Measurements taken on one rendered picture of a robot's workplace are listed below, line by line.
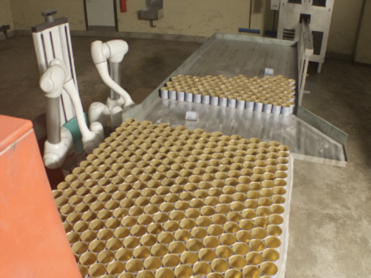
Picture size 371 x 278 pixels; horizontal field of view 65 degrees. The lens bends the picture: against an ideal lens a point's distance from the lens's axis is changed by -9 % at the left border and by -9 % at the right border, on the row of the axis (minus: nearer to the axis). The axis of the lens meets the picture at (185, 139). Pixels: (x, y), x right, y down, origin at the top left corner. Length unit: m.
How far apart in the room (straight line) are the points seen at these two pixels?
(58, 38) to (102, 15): 7.12
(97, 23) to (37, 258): 9.66
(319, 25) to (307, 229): 4.68
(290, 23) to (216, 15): 2.39
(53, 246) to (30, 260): 0.04
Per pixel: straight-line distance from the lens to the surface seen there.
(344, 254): 3.07
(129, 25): 9.47
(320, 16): 6.86
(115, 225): 1.44
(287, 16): 6.84
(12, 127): 0.32
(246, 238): 1.38
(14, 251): 0.35
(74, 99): 2.35
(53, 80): 2.11
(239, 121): 2.36
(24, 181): 0.33
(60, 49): 2.73
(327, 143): 2.29
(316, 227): 3.19
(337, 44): 8.51
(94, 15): 9.96
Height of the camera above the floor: 2.20
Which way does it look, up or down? 32 degrees down
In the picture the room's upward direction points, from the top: straight up
